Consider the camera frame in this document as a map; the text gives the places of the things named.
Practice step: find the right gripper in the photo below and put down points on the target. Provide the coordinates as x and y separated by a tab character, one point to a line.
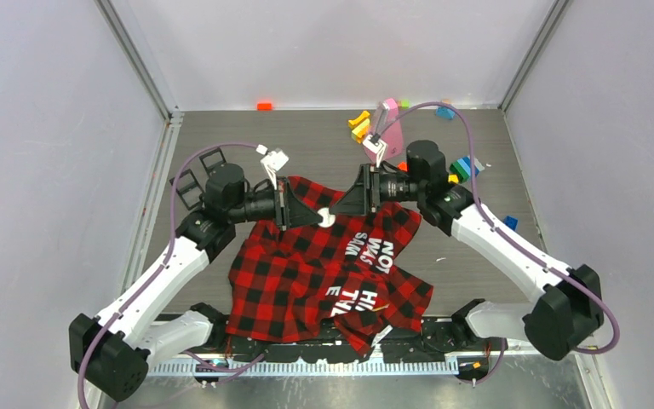
364	197

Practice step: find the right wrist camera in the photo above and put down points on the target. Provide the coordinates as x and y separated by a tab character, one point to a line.
375	148

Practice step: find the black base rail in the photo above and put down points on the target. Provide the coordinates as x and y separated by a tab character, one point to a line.
437	338

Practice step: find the stacked colourful bricks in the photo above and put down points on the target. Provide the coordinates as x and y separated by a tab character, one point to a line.
463	168

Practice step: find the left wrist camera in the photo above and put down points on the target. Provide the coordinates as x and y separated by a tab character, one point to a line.
272	162

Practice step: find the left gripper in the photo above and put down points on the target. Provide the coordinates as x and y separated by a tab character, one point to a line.
290	210

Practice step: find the blue wooden block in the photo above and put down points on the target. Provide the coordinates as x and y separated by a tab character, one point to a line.
444	110

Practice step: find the orange block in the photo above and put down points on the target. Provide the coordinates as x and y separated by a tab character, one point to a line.
264	106

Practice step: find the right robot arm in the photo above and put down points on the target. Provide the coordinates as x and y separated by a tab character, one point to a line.
564	304

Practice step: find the yellow toy blocks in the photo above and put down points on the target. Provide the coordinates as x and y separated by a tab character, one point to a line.
359	126

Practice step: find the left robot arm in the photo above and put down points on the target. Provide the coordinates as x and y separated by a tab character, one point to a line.
115	349

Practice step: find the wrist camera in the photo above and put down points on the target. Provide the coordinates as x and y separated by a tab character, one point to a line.
375	148
272	162

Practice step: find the blue lego brick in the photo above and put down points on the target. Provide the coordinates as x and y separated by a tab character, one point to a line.
511	222

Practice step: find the red black plaid shirt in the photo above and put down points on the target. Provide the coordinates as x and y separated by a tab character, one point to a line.
286	284

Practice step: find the pink metronome box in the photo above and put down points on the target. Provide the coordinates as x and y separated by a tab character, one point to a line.
384	122

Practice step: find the black display box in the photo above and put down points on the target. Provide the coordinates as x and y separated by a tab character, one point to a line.
212	160
188	189

